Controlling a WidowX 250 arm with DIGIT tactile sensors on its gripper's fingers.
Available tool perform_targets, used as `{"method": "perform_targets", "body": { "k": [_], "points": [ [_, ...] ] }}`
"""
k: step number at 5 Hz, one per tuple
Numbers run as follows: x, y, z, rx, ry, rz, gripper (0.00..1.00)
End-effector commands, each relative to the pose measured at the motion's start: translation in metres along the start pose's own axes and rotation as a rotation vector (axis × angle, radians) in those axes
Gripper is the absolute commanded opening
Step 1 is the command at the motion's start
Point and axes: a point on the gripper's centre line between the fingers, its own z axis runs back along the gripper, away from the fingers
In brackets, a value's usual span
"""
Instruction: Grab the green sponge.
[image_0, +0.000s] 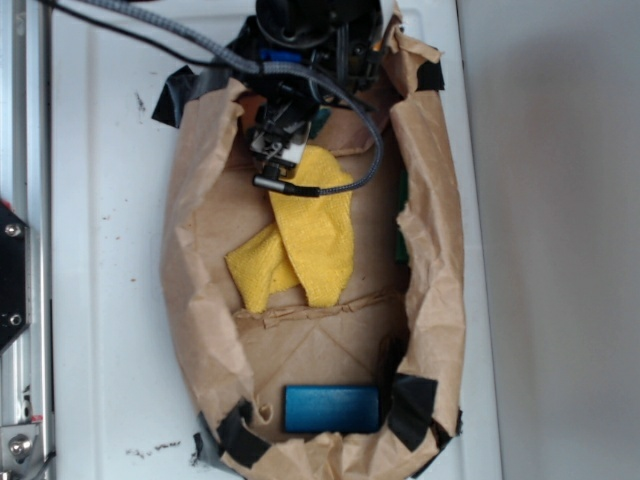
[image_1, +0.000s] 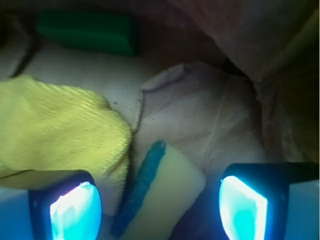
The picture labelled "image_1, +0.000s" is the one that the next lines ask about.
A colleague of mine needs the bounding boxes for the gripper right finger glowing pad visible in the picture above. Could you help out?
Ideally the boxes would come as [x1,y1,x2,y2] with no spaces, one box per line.
[219,162,320,240]

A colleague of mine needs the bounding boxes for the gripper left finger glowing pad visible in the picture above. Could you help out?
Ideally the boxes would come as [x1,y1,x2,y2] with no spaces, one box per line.
[29,170,102,240]

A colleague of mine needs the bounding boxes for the yellow green sponge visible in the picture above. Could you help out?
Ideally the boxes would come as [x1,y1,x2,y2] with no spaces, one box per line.
[110,140,206,240]

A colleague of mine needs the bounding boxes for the yellow microfiber cloth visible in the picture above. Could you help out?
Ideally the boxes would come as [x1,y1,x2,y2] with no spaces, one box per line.
[0,75,132,216]

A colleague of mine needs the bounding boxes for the brown paper bag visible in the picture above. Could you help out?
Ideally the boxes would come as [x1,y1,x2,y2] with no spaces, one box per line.
[0,0,320,216]

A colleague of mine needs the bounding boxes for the green rectangular block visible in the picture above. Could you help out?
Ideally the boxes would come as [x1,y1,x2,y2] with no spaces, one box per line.
[36,9,139,56]

